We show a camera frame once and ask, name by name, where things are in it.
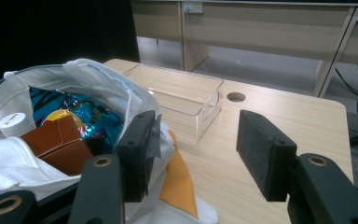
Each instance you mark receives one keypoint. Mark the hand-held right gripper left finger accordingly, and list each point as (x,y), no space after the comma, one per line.
(138,146)

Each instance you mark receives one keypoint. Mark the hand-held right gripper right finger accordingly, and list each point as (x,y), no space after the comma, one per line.
(264,155)

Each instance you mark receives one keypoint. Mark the blue chips bag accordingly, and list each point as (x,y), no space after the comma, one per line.
(102,121)

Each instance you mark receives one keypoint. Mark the clear plastic bin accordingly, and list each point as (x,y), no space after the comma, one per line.
(180,102)

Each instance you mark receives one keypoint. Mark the white tote bag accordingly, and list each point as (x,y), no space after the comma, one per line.
(105,84)

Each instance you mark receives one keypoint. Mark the brown carton box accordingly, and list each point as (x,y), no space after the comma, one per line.
(59,140)

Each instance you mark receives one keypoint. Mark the orange juice bottle white cap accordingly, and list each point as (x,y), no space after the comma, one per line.
(14,124)

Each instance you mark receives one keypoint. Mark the beige office desk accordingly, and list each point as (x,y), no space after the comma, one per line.
(261,31)

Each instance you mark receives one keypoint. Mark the black curtain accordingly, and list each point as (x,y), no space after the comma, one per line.
(59,28)

